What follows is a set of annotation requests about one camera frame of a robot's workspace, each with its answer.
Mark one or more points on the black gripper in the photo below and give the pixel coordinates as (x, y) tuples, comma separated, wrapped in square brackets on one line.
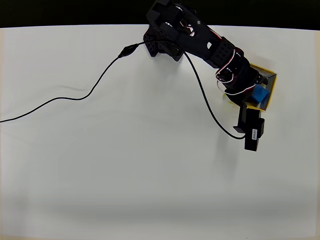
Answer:
[(253, 79)]

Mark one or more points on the blue cube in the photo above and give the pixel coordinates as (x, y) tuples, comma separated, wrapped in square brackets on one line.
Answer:
[(260, 94)]

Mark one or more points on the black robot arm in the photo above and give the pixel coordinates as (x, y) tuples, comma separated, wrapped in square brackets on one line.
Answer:
[(197, 37)]

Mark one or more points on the yellow open box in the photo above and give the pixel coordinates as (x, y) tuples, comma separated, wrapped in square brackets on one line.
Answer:
[(271, 96)]

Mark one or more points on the black gripper-mounted camera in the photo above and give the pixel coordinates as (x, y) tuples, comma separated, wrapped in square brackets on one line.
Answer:
[(252, 130)]

